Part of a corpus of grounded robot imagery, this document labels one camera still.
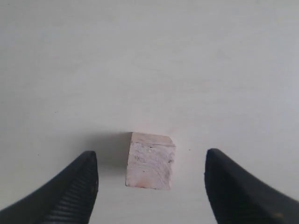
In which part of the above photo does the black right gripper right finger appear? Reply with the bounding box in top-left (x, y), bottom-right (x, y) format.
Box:
top-left (204, 148), bottom-right (299, 224)

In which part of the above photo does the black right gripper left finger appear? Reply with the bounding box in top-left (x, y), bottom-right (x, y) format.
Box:
top-left (0, 151), bottom-right (99, 224)

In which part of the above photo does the small wooden cube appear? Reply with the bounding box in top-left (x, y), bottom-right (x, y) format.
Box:
top-left (125, 132), bottom-right (176, 190)

